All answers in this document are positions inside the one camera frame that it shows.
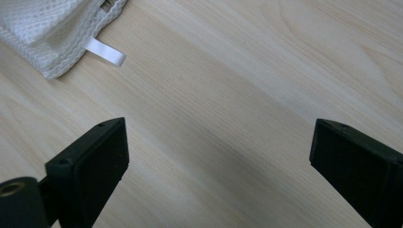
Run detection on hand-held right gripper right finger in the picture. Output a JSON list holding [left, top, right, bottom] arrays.
[[309, 118, 403, 228]]

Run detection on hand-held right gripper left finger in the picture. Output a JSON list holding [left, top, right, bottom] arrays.
[[45, 117, 130, 228]]

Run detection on white mesh laundry bag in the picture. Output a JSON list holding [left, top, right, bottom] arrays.
[[0, 0, 128, 80]]

